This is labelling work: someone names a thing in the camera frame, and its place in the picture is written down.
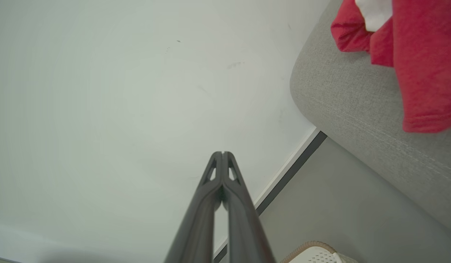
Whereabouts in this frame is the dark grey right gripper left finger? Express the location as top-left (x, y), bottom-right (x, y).
top-left (163, 151), bottom-right (224, 263)

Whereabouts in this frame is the white and grey baseboard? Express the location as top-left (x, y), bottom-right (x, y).
top-left (212, 127), bottom-right (328, 263)

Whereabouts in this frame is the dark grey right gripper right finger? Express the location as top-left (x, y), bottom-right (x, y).
top-left (222, 151), bottom-right (277, 263)

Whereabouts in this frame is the red garment with white trim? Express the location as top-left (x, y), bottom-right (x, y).
top-left (330, 0), bottom-right (451, 134)

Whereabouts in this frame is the white laundry basket tan rim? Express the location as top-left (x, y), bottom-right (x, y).
top-left (280, 241), bottom-right (360, 263)

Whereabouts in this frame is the grey fabric sofa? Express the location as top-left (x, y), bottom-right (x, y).
top-left (289, 0), bottom-right (451, 240)

